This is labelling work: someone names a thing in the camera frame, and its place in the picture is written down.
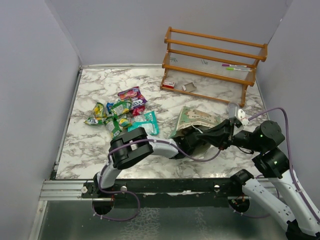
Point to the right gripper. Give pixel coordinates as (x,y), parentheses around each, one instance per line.
(221,135)

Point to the white paper bag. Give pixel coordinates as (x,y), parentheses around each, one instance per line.
(191,122)

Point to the pink snack packet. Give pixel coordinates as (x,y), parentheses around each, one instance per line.
(138,110)

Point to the purple blue snack packet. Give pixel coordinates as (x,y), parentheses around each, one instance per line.
(134,96)

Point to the green lime snack packet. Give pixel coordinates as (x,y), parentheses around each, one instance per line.
(121,107)

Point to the blue M&M packet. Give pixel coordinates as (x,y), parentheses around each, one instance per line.
(109,107)

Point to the yellow green snack packet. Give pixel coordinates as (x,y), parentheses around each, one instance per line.
(98,115)

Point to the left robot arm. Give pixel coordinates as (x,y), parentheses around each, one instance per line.
(130,148)

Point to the green marker pen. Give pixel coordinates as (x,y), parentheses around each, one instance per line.
(238,69)

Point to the pink marker pen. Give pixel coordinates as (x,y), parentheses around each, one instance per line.
(233,65)

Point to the red white small box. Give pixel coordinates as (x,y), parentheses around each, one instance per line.
(169,84)

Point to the teal snack packet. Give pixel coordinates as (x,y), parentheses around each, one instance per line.
(148,121)

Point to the wooden shelf rack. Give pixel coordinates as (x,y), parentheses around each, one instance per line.
(203,65)

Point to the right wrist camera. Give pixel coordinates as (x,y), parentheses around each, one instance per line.
(236,112)

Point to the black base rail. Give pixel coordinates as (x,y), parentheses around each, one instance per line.
(149,193)

